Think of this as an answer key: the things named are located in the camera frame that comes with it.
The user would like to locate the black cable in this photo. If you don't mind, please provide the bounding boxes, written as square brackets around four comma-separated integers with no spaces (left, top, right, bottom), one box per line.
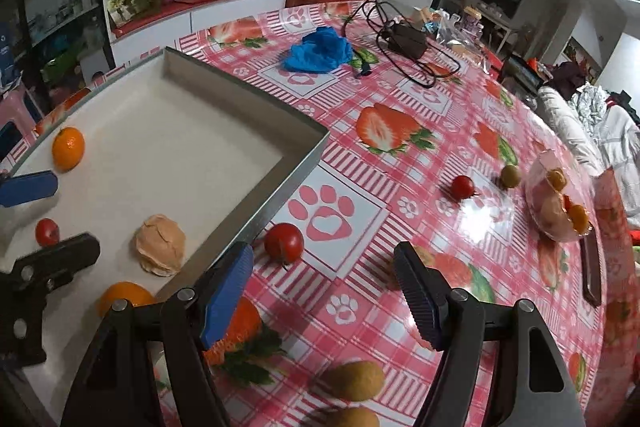
[342,0,463,88]

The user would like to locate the black smartphone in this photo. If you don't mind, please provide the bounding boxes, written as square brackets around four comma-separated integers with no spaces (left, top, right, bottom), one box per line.
[580,229,603,307]

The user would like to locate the pile of small mandarins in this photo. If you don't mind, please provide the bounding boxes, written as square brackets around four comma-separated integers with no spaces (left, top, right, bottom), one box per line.
[545,167,591,230]

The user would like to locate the bread bun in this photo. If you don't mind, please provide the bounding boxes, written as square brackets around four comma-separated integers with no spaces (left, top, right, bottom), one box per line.
[135,214,187,277]

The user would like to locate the black power adapter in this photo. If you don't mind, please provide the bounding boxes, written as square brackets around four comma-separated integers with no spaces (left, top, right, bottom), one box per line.
[387,22,428,58]

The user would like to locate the patterned blanket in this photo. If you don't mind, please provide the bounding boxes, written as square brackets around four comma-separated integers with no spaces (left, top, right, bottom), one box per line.
[575,84,611,128]

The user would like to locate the landscape wall painting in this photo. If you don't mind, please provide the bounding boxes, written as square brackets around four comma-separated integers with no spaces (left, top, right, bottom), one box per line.
[562,37,603,70]

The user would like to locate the dark clothes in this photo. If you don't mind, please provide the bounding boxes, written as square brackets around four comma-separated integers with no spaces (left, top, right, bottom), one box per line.
[552,61,588,95]

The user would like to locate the clear plastic bag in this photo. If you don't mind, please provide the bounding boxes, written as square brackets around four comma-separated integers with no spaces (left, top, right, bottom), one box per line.
[425,7,488,62]

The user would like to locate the white side table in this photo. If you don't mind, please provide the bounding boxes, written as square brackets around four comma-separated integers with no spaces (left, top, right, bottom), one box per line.
[480,7,521,52]

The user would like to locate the black tray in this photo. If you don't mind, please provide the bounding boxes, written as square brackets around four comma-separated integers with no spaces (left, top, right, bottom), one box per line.
[502,54,543,90]

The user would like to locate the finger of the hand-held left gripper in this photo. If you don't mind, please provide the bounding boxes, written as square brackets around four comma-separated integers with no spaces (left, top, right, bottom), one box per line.
[0,170,58,208]
[0,232,101,365]

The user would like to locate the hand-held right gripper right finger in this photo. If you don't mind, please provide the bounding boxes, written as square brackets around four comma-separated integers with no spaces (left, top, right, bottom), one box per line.
[392,241,586,427]

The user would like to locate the pink stool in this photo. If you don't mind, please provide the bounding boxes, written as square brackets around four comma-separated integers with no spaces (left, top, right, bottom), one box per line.
[0,87,43,158]

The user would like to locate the red tomato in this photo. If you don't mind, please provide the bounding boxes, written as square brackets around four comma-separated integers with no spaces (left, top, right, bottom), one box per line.
[263,223,305,265]
[35,218,61,245]
[451,175,476,200]

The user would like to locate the glass fish tank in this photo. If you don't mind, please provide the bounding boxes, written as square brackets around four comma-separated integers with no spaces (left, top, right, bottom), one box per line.
[0,0,108,108]

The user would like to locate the white cabinet with red top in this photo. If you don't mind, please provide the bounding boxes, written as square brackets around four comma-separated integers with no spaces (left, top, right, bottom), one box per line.
[107,0,321,68]

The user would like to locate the glass bowl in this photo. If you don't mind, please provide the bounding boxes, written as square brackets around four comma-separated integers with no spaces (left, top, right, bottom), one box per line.
[525,149,593,242]

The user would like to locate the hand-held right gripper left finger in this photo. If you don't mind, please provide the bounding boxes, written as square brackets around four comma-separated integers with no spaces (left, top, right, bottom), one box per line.
[60,242,256,427]

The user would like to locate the orange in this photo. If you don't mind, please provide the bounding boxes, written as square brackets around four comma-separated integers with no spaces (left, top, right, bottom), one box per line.
[52,127,86,172]
[96,282,158,320]

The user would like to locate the blue cloth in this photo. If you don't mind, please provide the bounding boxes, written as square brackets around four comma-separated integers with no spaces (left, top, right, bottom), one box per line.
[282,26,353,75]

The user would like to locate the white sofa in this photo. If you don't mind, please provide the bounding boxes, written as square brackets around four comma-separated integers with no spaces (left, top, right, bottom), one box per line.
[537,84,640,228]

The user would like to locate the clear jar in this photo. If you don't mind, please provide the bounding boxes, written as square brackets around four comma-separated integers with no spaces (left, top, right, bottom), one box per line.
[462,5,483,32]

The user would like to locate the white tray with grey rim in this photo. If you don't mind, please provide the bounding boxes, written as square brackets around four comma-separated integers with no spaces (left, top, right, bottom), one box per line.
[0,47,331,427]

